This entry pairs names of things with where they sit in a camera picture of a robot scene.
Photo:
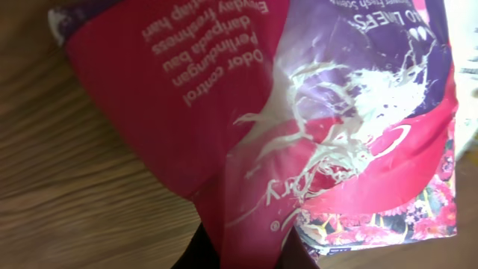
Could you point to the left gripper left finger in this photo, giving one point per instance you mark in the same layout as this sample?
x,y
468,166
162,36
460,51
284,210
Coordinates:
x,y
199,254

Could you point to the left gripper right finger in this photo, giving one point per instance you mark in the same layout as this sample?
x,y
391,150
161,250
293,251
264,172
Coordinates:
x,y
294,255

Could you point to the red purple pad pack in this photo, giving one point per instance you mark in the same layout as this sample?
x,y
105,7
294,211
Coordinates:
x,y
335,118

